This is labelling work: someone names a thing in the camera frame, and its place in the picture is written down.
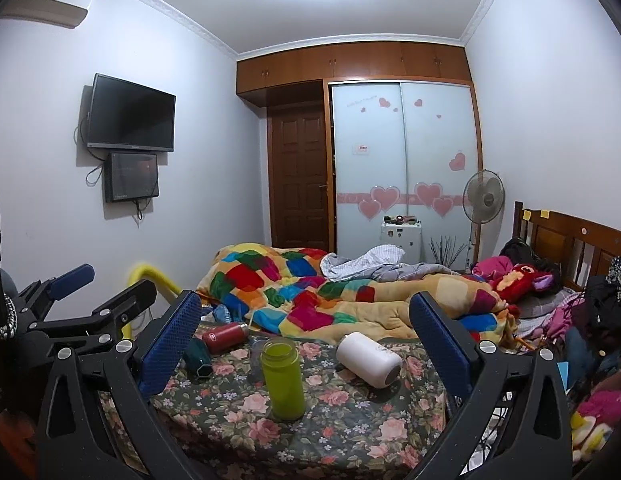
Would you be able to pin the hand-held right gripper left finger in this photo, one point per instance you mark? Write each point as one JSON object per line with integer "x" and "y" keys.
{"x": 169, "y": 347}

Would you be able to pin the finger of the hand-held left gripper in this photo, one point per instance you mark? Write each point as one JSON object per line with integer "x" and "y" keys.
{"x": 73, "y": 276}
{"x": 133, "y": 296}

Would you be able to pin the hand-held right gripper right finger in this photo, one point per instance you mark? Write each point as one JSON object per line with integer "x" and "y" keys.
{"x": 440, "y": 347}

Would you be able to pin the white cup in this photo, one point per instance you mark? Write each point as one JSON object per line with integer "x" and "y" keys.
{"x": 368, "y": 360}

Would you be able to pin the clear glass cup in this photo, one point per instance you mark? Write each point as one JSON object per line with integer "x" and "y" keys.
{"x": 255, "y": 360}

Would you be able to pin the dark green bottle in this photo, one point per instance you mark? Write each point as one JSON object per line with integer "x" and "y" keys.
{"x": 198, "y": 357}

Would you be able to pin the red thermos bottle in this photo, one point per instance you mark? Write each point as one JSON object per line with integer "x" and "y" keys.
{"x": 223, "y": 337}

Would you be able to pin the blue cloth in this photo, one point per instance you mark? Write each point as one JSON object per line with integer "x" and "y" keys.
{"x": 224, "y": 313}

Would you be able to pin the pink clothing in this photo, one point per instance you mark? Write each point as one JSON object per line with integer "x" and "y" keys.
{"x": 490, "y": 266}

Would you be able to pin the dried twigs bundle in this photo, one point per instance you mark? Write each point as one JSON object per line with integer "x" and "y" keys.
{"x": 448, "y": 250}

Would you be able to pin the grey plaid sheet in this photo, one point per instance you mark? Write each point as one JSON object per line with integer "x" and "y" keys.
{"x": 380, "y": 262}

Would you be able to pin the red plush toy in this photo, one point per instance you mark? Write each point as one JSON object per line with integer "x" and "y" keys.
{"x": 520, "y": 280}

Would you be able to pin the small white fridge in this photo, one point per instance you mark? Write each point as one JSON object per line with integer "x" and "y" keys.
{"x": 400, "y": 242}

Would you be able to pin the black bag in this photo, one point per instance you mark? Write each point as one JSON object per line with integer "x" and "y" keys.
{"x": 525, "y": 252}

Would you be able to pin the floral bed sheet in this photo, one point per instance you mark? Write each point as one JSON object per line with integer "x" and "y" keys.
{"x": 340, "y": 435}

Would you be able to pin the colourful patchwork quilt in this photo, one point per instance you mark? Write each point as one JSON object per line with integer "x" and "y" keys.
{"x": 300, "y": 300}

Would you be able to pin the pile of clothes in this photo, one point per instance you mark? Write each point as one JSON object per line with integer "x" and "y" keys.
{"x": 580, "y": 350}

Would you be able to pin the standing fan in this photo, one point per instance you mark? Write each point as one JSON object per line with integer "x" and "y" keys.
{"x": 485, "y": 195}

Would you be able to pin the wooden headboard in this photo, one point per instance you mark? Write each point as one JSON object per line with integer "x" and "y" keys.
{"x": 565, "y": 235}

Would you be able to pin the dark clothes on headboard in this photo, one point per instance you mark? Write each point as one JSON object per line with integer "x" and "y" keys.
{"x": 608, "y": 300}

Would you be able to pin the pink yellow plush toy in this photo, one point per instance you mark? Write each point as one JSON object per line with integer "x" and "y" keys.
{"x": 603, "y": 420}

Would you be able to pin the wardrobe with heart stickers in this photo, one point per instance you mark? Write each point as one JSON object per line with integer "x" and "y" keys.
{"x": 405, "y": 150}

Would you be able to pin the brown wooden door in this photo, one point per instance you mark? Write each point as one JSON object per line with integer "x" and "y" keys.
{"x": 298, "y": 180}

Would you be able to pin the white air conditioner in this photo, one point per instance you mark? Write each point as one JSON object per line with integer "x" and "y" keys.
{"x": 45, "y": 10}

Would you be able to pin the wooden overhead cabinet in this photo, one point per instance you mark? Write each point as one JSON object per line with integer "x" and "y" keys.
{"x": 350, "y": 67}

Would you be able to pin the yellow tube frame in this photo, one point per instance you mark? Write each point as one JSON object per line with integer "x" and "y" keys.
{"x": 158, "y": 275}

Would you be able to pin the small black wall monitor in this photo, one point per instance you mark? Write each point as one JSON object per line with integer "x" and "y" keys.
{"x": 131, "y": 177}

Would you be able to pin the wall television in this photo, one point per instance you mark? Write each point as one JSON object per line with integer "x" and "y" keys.
{"x": 130, "y": 112}

